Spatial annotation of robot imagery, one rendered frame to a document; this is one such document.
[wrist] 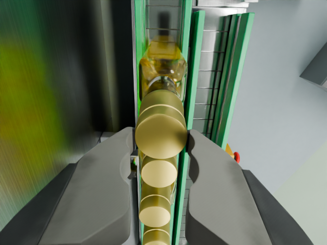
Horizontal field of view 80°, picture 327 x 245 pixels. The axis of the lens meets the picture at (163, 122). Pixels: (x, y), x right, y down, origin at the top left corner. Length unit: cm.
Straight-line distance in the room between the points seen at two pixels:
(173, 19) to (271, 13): 28
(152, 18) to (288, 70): 41
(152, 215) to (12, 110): 16
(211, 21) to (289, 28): 26
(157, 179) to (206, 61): 30
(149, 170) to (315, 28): 58
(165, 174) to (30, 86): 15
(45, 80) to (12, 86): 5
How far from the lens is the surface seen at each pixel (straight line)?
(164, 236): 27
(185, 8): 34
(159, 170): 18
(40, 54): 24
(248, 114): 66
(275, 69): 64
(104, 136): 52
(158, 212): 22
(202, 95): 45
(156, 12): 42
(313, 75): 65
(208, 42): 43
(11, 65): 21
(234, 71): 37
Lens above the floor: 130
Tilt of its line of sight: 63 degrees down
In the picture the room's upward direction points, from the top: 180 degrees counter-clockwise
